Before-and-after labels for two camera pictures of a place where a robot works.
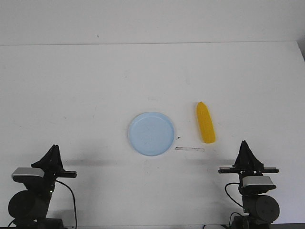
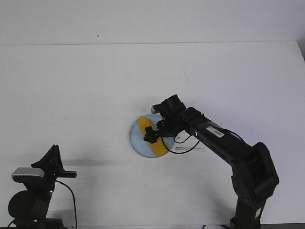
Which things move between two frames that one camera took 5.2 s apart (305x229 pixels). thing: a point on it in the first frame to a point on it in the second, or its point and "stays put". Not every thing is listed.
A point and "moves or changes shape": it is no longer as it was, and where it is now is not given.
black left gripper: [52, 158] stays put
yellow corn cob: [205, 123] moves or changes shape
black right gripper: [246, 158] to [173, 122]
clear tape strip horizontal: [183, 148] stays put
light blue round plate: [151, 134] stays put
